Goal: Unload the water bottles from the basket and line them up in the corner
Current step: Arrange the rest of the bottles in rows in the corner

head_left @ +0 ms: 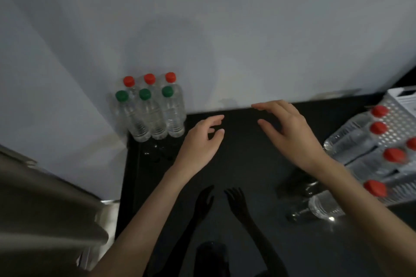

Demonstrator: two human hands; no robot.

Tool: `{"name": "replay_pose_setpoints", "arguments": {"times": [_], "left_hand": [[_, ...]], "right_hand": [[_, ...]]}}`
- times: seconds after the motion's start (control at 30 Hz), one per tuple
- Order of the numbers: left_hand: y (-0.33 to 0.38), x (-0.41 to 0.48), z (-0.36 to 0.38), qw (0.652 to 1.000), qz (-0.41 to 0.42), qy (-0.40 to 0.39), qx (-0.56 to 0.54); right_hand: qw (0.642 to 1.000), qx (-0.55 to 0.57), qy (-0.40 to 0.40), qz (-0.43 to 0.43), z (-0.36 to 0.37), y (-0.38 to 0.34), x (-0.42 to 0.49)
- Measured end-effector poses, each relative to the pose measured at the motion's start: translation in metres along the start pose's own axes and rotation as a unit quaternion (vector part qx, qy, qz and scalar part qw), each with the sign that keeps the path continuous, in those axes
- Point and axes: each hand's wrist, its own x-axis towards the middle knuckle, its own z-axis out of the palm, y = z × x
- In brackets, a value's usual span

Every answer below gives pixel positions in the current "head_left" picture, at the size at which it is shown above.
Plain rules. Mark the group of clear water bottles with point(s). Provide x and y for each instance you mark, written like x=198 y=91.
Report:
x=152 y=117

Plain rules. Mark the person's right hand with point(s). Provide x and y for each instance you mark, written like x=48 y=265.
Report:
x=299 y=143

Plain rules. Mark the white perforated plastic basket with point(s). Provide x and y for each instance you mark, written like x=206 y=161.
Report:
x=395 y=100

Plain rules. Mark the black glossy table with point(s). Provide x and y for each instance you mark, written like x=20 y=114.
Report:
x=243 y=156

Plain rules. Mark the person's left forearm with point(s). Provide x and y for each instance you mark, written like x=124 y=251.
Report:
x=143 y=228

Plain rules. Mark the red cap water bottle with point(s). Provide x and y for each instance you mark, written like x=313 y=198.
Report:
x=412 y=143
x=394 y=155
x=325 y=205
x=351 y=143
x=379 y=111

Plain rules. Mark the gray curtain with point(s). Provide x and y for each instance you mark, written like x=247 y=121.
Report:
x=39 y=215

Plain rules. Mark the person's right forearm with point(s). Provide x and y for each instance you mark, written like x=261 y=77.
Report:
x=373 y=221

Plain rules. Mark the person's left hand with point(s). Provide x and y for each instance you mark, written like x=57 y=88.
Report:
x=198 y=150

